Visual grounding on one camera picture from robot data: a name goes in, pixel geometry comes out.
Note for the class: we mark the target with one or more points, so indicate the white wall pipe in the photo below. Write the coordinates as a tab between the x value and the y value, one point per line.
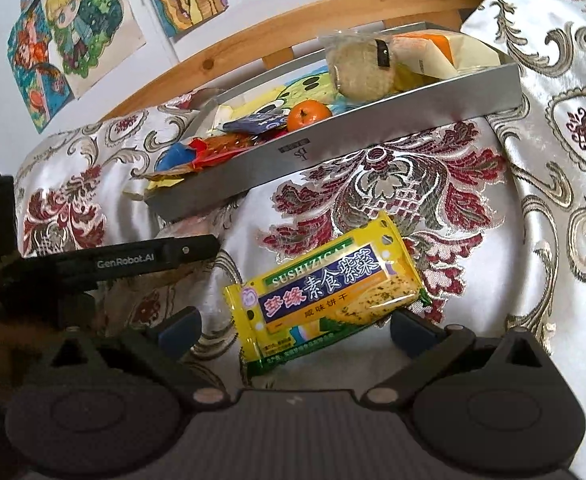
163	39

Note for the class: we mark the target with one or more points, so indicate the pink round biscuit pack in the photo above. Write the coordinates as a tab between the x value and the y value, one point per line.
193	226

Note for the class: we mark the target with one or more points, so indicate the beige round biscuit pack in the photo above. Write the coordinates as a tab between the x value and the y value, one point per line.
362	66

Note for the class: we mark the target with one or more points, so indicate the mermaid girl poster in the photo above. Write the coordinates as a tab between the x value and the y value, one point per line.
42	85

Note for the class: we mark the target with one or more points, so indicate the yellow seaweed cracker packet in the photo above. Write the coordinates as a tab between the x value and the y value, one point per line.
312	302

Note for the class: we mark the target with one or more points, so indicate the dark blue calcium packet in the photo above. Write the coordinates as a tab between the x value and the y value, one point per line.
257	123

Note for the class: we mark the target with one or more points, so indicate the blond child poster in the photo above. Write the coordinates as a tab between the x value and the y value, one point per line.
90	38

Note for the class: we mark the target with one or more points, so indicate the wooden bed frame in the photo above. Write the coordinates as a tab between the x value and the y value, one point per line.
272	41

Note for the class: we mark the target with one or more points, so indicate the orange tangerine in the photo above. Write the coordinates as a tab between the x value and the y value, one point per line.
307	113

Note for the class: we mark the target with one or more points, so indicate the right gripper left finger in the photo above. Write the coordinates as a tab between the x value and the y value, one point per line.
161	347

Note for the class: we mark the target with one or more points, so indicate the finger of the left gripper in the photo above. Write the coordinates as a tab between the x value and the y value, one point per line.
189	249

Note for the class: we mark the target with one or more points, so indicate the person's left hand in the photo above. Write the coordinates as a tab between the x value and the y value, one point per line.
21	347

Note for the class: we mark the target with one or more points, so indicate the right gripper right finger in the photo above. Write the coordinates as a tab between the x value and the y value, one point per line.
432	351

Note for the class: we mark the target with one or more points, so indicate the brown small snack packet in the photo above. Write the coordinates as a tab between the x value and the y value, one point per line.
170	176

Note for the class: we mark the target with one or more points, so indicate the grey cardboard tray box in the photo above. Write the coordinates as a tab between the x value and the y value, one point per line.
488	91

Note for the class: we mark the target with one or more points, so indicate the green cartoon drawing sheet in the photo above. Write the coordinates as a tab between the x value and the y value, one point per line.
315	86

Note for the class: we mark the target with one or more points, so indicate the orange cream bread package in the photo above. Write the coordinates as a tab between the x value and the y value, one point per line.
442	55

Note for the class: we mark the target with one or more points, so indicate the red snack packet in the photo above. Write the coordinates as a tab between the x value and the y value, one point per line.
215	150

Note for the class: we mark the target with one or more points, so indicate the floral satin bedspread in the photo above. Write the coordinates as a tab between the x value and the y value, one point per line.
493	207

